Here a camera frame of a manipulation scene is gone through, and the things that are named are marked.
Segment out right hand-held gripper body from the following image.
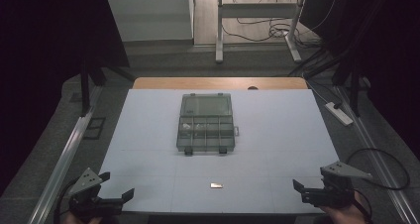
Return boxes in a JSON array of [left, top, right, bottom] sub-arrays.
[[301, 161, 373, 209]]

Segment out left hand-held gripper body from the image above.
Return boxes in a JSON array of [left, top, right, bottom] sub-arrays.
[[67, 167, 124, 219]]

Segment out person's right hand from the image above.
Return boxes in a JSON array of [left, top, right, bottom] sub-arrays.
[[318, 191, 373, 224]]

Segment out person's left hand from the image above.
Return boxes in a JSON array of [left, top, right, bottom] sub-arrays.
[[61, 211, 104, 224]]

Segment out white table mat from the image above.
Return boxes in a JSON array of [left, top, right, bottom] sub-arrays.
[[97, 88, 341, 216]]

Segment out white power strip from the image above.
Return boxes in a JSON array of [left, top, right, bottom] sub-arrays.
[[324, 101, 355, 127]]

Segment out black metal stand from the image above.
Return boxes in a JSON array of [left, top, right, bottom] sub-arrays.
[[78, 56, 137, 118], [331, 52, 365, 118]]

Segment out clear plastic compartment box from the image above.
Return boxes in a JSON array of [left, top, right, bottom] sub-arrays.
[[175, 92, 240, 157]]

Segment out dark curtain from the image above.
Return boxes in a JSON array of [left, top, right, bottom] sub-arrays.
[[299, 0, 420, 153], [0, 0, 131, 195]]

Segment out white cabinet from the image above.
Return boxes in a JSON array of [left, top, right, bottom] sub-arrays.
[[105, 0, 195, 43]]

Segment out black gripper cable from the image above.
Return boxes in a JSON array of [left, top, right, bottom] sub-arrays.
[[52, 178, 79, 224], [345, 147, 411, 191]]

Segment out aluminium rail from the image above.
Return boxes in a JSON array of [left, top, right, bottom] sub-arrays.
[[27, 84, 104, 224], [334, 84, 420, 224]]

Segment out black floor cables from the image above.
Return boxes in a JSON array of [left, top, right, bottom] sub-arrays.
[[221, 0, 332, 51]]

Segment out white desk frame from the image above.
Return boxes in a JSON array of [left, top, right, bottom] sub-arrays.
[[215, 0, 309, 65]]

